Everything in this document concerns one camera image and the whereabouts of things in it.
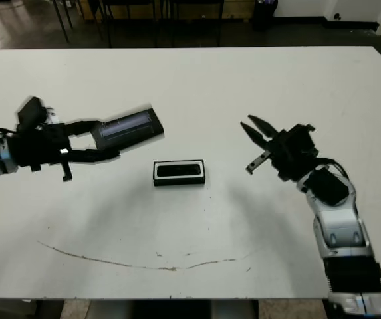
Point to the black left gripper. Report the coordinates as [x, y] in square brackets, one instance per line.
[40, 146]

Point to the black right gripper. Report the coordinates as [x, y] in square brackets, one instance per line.
[286, 156]

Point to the black box lid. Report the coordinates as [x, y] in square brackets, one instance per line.
[133, 133]

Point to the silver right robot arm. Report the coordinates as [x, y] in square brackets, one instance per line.
[339, 226]

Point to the black box white insert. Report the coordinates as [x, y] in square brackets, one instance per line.
[178, 183]

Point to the black mesh chair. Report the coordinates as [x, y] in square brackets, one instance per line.
[108, 30]

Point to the black trash bin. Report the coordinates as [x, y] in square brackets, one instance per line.
[265, 16]

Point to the wooden plywood crate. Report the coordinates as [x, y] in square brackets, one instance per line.
[240, 8]
[87, 6]

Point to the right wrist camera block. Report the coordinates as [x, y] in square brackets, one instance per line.
[303, 134]

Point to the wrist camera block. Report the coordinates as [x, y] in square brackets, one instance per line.
[303, 134]
[30, 111]

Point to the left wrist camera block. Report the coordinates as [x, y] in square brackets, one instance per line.
[30, 111]

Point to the black round wall fitting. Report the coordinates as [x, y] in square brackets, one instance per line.
[336, 16]

